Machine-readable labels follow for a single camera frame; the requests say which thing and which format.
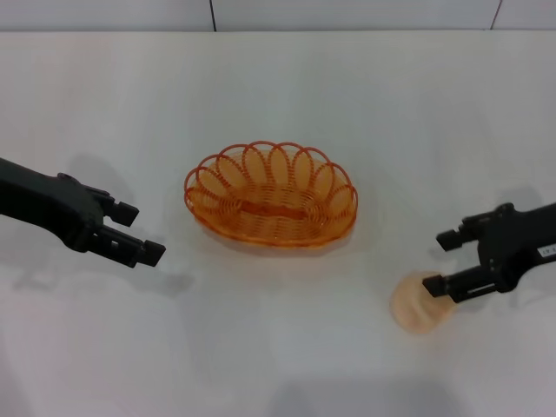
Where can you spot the orange woven plastic basket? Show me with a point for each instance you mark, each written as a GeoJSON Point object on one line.
{"type": "Point", "coordinates": [269, 217]}

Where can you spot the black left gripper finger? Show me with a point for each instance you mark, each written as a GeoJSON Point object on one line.
{"type": "Point", "coordinates": [127, 213]}
{"type": "Point", "coordinates": [150, 253]}

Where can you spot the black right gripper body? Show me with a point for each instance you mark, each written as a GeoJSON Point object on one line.
{"type": "Point", "coordinates": [517, 247]}

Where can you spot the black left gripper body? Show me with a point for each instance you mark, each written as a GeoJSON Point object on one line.
{"type": "Point", "coordinates": [48, 204]}

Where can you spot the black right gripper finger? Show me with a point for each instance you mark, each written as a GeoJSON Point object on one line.
{"type": "Point", "coordinates": [449, 240]}
{"type": "Point", "coordinates": [434, 286]}

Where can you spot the round beige bread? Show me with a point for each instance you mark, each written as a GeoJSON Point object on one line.
{"type": "Point", "coordinates": [410, 313]}

